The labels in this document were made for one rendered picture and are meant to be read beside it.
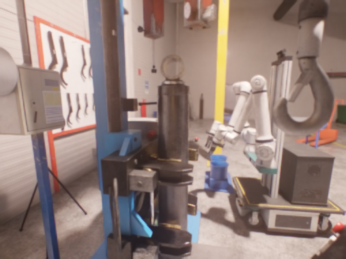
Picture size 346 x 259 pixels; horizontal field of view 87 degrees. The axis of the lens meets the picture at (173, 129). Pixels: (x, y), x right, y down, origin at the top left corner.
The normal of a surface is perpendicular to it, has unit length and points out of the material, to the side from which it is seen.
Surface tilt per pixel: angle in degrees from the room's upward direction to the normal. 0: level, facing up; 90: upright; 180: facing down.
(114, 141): 90
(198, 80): 90
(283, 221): 90
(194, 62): 90
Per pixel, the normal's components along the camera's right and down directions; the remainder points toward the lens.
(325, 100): -0.37, 0.16
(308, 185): -0.13, 0.18
